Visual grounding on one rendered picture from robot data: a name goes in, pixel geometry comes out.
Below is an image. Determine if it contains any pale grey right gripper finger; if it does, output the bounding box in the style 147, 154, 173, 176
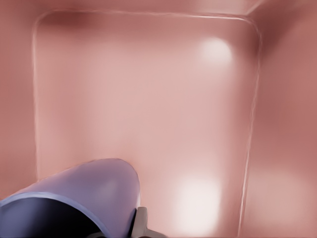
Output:
130, 206, 169, 238

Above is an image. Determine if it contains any lavender blue cup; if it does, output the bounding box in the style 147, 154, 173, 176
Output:
0, 158, 141, 238

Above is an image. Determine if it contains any pink plastic box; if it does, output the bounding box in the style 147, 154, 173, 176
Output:
0, 0, 317, 238

